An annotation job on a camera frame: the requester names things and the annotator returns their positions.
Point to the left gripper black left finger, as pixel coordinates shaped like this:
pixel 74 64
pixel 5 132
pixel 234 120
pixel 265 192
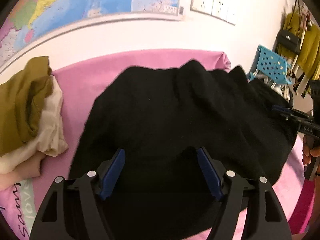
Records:
pixel 73 209

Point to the colourful wall map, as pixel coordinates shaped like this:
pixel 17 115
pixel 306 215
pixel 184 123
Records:
pixel 31 19

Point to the pink bed sheet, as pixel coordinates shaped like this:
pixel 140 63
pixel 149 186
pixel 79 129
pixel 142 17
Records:
pixel 81 83

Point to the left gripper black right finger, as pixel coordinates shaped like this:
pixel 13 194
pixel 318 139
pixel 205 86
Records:
pixel 265 218

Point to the olive folded garment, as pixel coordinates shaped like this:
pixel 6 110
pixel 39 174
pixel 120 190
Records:
pixel 22 102

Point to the black hanging handbag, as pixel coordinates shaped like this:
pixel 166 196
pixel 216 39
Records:
pixel 289 41

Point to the right hand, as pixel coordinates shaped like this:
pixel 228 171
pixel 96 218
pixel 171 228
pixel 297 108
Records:
pixel 309 152

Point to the black large garment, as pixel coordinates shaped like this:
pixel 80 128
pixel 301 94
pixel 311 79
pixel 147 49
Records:
pixel 160 118

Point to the yellow hanging garment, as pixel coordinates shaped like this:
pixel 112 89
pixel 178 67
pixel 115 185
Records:
pixel 308 60

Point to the white wall socket panel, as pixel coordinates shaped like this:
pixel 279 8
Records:
pixel 220 9

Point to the cream folded garment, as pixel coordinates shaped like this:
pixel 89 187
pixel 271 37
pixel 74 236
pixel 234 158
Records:
pixel 25 162

